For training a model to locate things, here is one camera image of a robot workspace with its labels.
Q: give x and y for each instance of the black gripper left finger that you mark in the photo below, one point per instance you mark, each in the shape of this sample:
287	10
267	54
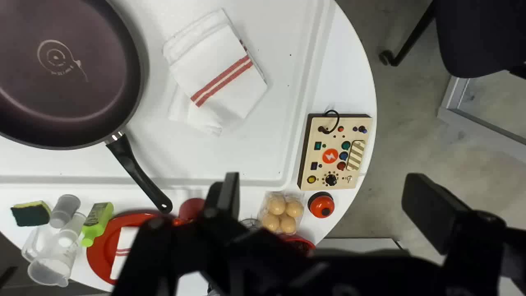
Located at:
226	197

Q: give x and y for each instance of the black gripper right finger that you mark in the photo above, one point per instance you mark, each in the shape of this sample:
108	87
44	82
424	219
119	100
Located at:
445	219

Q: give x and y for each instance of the white red-striped tea towel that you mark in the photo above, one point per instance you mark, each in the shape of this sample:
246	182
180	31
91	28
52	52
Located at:
215	71

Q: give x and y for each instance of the dark nonstick frying pan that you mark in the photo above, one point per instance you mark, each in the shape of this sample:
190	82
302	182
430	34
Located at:
67	71

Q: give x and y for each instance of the tan bread rolls bunch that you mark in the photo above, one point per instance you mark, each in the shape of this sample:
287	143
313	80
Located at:
282	214

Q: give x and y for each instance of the white plastic tray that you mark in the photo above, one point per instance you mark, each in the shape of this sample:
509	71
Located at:
264	148

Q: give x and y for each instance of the small orange round toy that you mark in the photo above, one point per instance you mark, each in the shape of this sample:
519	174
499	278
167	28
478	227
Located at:
322	204

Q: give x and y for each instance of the white striped napkin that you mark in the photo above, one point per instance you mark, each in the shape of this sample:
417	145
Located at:
123	248

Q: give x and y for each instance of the red plate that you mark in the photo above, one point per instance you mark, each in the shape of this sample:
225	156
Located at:
101	246

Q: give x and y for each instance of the clear measuring jug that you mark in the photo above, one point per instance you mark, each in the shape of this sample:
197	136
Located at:
52	255

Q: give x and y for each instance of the black office chair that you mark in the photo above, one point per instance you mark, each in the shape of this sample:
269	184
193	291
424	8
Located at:
478	33

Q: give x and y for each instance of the green yellow sponge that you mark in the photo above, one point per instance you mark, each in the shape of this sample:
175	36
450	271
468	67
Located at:
31	214

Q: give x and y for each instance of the wooden switch busy board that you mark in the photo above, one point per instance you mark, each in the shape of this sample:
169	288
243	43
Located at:
335	153

